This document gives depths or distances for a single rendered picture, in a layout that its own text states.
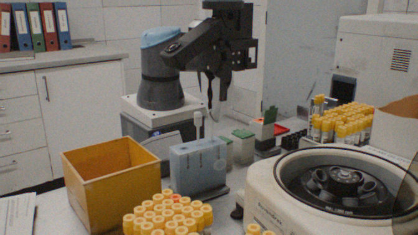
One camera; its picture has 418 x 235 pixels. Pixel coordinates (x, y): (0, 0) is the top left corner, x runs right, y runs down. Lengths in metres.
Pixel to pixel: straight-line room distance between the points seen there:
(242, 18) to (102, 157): 0.36
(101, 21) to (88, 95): 0.83
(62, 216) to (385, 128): 0.62
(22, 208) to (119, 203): 0.18
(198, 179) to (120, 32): 2.47
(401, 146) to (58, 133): 1.99
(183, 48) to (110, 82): 1.85
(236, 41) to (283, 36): 2.35
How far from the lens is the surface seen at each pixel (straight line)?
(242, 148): 0.77
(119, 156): 0.71
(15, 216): 0.68
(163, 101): 1.03
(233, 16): 0.61
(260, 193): 0.48
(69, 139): 2.39
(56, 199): 0.72
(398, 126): 0.75
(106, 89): 2.38
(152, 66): 1.02
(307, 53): 2.80
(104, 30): 2.99
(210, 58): 0.60
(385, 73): 1.07
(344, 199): 0.50
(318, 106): 0.95
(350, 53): 1.12
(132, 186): 0.59
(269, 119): 0.82
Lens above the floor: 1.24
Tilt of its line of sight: 20 degrees down
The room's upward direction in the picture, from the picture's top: straight up
